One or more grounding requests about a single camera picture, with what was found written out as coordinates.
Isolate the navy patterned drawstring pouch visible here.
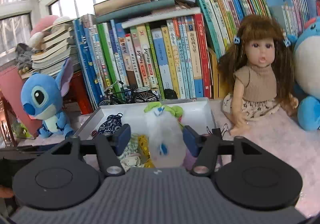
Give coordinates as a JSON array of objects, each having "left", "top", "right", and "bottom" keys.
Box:
[{"left": 97, "top": 113, "right": 123, "bottom": 134}]

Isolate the white fluffy plush toy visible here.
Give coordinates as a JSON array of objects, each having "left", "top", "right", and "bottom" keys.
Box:
[{"left": 145, "top": 114, "right": 186, "bottom": 168}]

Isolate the lime green scrunchie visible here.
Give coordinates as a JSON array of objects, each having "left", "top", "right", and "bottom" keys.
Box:
[{"left": 143, "top": 101, "right": 184, "bottom": 124}]

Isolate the person's left hand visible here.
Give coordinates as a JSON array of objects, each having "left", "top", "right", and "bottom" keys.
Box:
[{"left": 0, "top": 186, "right": 14, "bottom": 199}]

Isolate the black binder clip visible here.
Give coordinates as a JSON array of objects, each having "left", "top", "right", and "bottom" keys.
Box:
[{"left": 206, "top": 124, "right": 229, "bottom": 139}]

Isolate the purple fluffy plush ball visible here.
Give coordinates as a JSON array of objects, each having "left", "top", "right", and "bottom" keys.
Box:
[{"left": 183, "top": 150, "right": 197, "bottom": 171}]

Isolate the green checked fabric scrunchie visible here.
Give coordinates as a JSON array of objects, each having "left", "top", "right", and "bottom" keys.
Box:
[{"left": 118, "top": 134, "right": 144, "bottom": 172}]

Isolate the yellow sequin pouch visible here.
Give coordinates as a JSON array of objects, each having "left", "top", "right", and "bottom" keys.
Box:
[{"left": 138, "top": 135, "right": 155, "bottom": 168}]

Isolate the white cardboard tray box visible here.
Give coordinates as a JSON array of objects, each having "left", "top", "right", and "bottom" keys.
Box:
[{"left": 76, "top": 98, "right": 216, "bottom": 168}]

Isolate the miniature black bicycle model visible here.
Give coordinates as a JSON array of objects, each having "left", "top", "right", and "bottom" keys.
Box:
[{"left": 99, "top": 80, "right": 159, "bottom": 106}]

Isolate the pink triangular toy house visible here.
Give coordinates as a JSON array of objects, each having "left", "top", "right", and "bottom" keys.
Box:
[{"left": 1, "top": 66, "right": 41, "bottom": 147}]

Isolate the blue Stitch plush toy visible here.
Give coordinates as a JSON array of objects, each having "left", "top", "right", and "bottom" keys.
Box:
[{"left": 21, "top": 58, "right": 74, "bottom": 138}]

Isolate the brown haired baby doll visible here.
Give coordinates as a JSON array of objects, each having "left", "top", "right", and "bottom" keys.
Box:
[{"left": 217, "top": 15, "right": 299, "bottom": 136}]

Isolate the stack of lying books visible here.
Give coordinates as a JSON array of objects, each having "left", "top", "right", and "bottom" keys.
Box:
[{"left": 20, "top": 17, "right": 79, "bottom": 79}]

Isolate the row of upright books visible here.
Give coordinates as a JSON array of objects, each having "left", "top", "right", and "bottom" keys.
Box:
[{"left": 73, "top": 0, "right": 319, "bottom": 108}]

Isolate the grey crumpled cloth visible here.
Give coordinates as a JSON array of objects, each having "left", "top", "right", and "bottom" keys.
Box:
[{"left": 15, "top": 43, "right": 34, "bottom": 74}]

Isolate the pink plush toy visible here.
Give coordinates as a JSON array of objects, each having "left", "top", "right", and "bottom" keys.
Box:
[{"left": 27, "top": 15, "right": 59, "bottom": 48}]

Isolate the round blue plush monster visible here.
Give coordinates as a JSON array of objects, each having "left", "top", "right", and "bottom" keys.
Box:
[{"left": 288, "top": 16, "right": 319, "bottom": 131}]

